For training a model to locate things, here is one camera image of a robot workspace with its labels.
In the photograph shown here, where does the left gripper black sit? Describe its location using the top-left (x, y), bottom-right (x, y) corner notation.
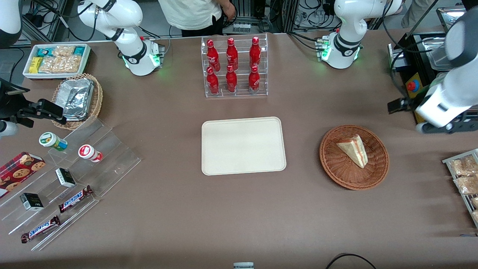
top-left (387, 95), bottom-right (423, 114)

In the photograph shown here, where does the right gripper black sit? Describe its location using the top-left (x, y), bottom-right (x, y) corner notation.
top-left (0, 78), bottom-right (67, 127)

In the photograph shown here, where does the person bare forearm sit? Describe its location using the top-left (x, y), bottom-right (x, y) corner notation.
top-left (218, 0), bottom-right (237, 21)

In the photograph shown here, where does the light wicker basket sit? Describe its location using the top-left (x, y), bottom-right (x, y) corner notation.
top-left (52, 73), bottom-right (103, 130)

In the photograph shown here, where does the wrapped triangle sandwich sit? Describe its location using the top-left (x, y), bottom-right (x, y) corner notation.
top-left (336, 134), bottom-right (369, 169)

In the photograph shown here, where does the tray of packaged snacks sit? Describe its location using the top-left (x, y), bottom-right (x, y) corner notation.
top-left (442, 148), bottom-right (478, 229)

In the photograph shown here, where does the brown wicker basket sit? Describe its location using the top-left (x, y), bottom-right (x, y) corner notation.
top-left (319, 124), bottom-right (390, 191)

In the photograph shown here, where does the cream plastic tray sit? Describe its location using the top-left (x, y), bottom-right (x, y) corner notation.
top-left (201, 117), bottom-right (287, 176)

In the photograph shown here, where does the yellow emergency stop box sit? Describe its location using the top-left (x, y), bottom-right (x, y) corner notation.
top-left (405, 72), bottom-right (425, 98)

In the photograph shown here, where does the stack of foil trays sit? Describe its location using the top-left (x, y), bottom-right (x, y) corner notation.
top-left (62, 78), bottom-right (94, 121)

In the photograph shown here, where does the green lid yogurt cup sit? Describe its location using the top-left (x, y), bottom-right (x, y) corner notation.
top-left (39, 132), bottom-right (68, 152)

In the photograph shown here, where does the white plastic snack bin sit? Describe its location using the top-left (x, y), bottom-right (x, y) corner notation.
top-left (22, 43), bottom-right (92, 81)

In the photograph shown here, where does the clear cracker bag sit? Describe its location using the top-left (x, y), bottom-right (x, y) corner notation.
top-left (38, 55), bottom-right (83, 74)
top-left (52, 45), bottom-right (76, 58)

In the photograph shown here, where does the red lid yogurt cup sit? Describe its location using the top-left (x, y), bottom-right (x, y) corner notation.
top-left (78, 144), bottom-right (103, 163)

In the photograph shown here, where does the steel pan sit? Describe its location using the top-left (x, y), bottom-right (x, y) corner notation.
top-left (426, 37), bottom-right (457, 71)
top-left (436, 6), bottom-right (469, 33)

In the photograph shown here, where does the small black carton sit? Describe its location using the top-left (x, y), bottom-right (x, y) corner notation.
top-left (55, 168), bottom-right (77, 188)
top-left (19, 192), bottom-right (44, 211)

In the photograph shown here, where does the red tartan cookie box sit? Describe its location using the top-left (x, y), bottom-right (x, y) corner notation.
top-left (0, 151), bottom-right (46, 198)

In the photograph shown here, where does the clear acrylic step stand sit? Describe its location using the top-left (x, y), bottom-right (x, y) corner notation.
top-left (0, 149), bottom-right (100, 251)
top-left (47, 118), bottom-right (142, 198)

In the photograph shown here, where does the Snickers chocolate bar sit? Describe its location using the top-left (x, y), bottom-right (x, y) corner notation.
top-left (58, 185), bottom-right (94, 213)
top-left (21, 216), bottom-right (61, 244)

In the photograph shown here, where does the person in beige trousers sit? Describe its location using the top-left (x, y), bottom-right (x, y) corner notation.
top-left (401, 0), bottom-right (430, 28)

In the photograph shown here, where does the red cola bottle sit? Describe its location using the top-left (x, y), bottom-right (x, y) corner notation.
top-left (206, 67), bottom-right (220, 95)
top-left (226, 37), bottom-right (239, 71)
top-left (207, 39), bottom-right (221, 72)
top-left (248, 65), bottom-right (260, 93)
top-left (226, 65), bottom-right (238, 93)
top-left (249, 36), bottom-right (261, 68)

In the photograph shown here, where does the clear acrylic bottle rack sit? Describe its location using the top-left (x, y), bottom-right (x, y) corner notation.
top-left (201, 33), bottom-right (269, 99)

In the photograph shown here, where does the person in white shirt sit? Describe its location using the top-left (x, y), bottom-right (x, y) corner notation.
top-left (157, 0), bottom-right (226, 38)

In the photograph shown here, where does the black equipment frame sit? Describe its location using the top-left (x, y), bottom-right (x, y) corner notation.
top-left (388, 32), bottom-right (478, 126)

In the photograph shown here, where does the black cable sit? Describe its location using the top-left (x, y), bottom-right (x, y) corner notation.
top-left (325, 253), bottom-right (378, 269)

